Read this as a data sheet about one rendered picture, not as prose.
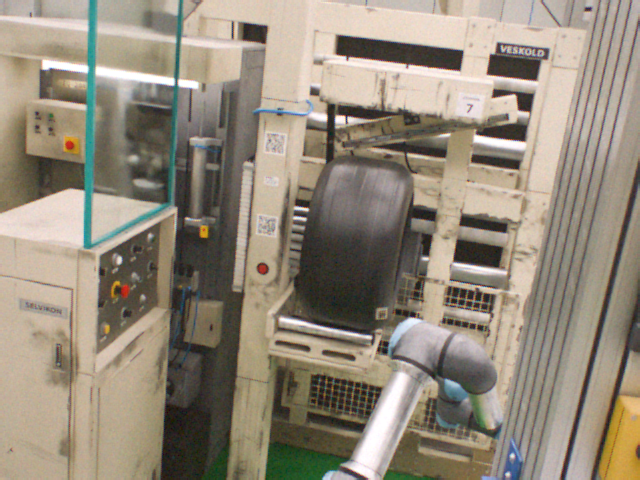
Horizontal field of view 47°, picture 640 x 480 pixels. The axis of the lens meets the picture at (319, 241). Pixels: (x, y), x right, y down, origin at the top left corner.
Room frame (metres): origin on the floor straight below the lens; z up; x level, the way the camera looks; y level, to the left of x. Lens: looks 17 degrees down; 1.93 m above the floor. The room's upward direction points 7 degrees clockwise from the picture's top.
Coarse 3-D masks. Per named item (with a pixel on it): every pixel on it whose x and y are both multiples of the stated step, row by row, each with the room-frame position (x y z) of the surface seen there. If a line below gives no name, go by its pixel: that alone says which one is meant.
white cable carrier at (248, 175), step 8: (248, 176) 2.47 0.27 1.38; (248, 184) 2.47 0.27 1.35; (248, 192) 2.47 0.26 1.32; (248, 200) 2.47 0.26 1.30; (240, 208) 2.47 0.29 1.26; (248, 208) 2.47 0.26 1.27; (240, 216) 2.47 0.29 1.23; (248, 216) 2.49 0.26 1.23; (240, 224) 2.47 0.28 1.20; (248, 224) 2.50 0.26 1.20; (240, 232) 2.47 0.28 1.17; (248, 232) 2.50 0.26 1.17; (240, 240) 2.47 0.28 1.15; (240, 248) 2.47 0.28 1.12; (240, 256) 2.47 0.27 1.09; (240, 264) 2.47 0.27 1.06; (240, 272) 2.47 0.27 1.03; (240, 280) 2.47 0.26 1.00
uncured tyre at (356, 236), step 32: (352, 160) 2.43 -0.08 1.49; (384, 160) 2.48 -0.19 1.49; (320, 192) 2.30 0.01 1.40; (352, 192) 2.28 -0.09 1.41; (384, 192) 2.27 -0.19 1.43; (320, 224) 2.22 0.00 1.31; (352, 224) 2.21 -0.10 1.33; (384, 224) 2.20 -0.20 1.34; (320, 256) 2.19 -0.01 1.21; (352, 256) 2.17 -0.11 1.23; (384, 256) 2.17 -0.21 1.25; (320, 288) 2.20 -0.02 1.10; (352, 288) 2.18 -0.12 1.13; (384, 288) 2.18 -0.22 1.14; (320, 320) 2.31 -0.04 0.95; (352, 320) 2.24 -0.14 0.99; (384, 320) 2.28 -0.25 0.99
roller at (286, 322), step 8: (280, 320) 2.35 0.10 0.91; (288, 320) 2.35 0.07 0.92; (296, 320) 2.35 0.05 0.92; (304, 320) 2.35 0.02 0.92; (288, 328) 2.35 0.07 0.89; (296, 328) 2.34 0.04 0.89; (304, 328) 2.33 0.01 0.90; (312, 328) 2.33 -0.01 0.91; (320, 328) 2.33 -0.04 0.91; (328, 328) 2.32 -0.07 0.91; (336, 328) 2.32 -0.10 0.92; (344, 328) 2.33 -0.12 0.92; (328, 336) 2.32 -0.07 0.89; (336, 336) 2.31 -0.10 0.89; (344, 336) 2.31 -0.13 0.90; (352, 336) 2.30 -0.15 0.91; (360, 336) 2.30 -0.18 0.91; (368, 336) 2.30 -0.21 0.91; (368, 344) 2.30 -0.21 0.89
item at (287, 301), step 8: (288, 288) 2.57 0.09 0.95; (296, 288) 2.62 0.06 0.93; (280, 296) 2.48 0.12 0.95; (288, 296) 2.50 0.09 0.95; (296, 296) 2.62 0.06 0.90; (280, 304) 2.40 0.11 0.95; (288, 304) 2.51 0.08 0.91; (272, 312) 2.33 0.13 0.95; (280, 312) 2.38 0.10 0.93; (288, 312) 2.54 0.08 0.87; (272, 320) 2.32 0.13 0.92; (272, 328) 2.32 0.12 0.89; (272, 336) 2.32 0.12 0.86
